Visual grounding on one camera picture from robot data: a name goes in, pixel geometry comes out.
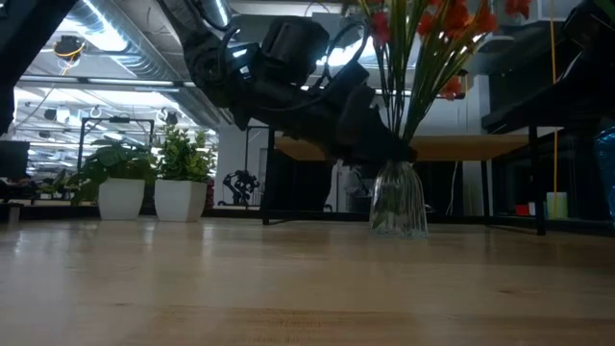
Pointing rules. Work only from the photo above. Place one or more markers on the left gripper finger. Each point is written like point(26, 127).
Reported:
point(379, 144)

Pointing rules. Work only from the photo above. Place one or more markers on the clear ribbed glass vase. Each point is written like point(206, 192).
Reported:
point(399, 206)

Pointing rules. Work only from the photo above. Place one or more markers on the blue glass vase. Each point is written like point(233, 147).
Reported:
point(606, 182)

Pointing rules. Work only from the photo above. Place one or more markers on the orange artificial flower bunch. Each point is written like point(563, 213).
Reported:
point(456, 19)

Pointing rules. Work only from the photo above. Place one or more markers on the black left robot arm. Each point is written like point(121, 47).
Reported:
point(211, 67)

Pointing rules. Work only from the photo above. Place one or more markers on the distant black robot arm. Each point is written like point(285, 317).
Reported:
point(242, 185)

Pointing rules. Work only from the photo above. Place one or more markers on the white and blue box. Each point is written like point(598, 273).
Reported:
point(532, 209)

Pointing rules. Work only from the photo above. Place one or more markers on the red box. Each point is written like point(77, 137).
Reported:
point(522, 210)

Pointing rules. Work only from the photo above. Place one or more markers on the small-leaf plant in white pot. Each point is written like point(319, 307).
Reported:
point(181, 199)

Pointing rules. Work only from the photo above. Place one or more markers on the broad-leaf plant in white pot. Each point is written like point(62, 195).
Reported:
point(120, 197)

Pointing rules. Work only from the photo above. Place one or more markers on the dark monitor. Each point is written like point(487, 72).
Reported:
point(12, 158)

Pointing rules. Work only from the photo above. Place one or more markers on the wooden shelf with black frame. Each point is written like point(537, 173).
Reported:
point(461, 146)

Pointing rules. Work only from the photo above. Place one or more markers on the black metal frame stand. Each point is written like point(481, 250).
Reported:
point(115, 119)

